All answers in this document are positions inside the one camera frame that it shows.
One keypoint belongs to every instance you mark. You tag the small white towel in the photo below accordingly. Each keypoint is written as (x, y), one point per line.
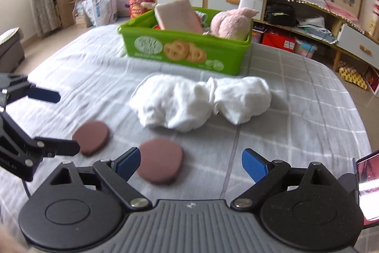
(242, 99)

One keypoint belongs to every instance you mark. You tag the red cardboard box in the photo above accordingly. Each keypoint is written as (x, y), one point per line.
(278, 39)

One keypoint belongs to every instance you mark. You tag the brown round pad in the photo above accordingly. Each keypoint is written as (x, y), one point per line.
(161, 159)
(90, 137)

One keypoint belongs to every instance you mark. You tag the grey checked blanket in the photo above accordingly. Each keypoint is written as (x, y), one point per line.
(296, 122)

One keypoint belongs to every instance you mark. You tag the green plastic bin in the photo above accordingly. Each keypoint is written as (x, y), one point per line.
(148, 45)

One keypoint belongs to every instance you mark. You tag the large white towel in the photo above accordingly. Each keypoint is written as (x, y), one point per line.
(171, 104)

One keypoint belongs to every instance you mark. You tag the red bucket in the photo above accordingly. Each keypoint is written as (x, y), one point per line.
(139, 1)

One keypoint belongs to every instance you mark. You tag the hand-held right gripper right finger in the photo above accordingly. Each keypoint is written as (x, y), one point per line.
(254, 165)

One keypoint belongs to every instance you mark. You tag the white foam block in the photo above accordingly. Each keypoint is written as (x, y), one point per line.
(177, 16)

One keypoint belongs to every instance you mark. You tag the white and blue plastic bag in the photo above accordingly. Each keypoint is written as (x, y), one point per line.
(99, 8)

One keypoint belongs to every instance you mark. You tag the black bag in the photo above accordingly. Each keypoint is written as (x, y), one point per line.
(279, 14)

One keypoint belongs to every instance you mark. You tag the clear box with blue lid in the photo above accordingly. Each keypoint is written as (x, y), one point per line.
(306, 48)

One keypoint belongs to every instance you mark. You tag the yellow egg tray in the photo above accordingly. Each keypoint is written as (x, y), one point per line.
(352, 76)

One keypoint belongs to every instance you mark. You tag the grey upholstered stool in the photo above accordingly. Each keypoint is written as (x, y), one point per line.
(10, 47)

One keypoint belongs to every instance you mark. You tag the pink plush rabbit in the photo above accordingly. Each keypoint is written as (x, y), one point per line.
(228, 24)

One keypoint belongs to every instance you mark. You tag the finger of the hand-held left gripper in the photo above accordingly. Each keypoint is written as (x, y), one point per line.
(44, 95)
(59, 147)

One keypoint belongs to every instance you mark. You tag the pile of folded clothes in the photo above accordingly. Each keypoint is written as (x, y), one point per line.
(316, 29)

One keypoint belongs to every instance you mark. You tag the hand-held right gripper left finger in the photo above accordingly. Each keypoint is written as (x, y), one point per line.
(128, 162)

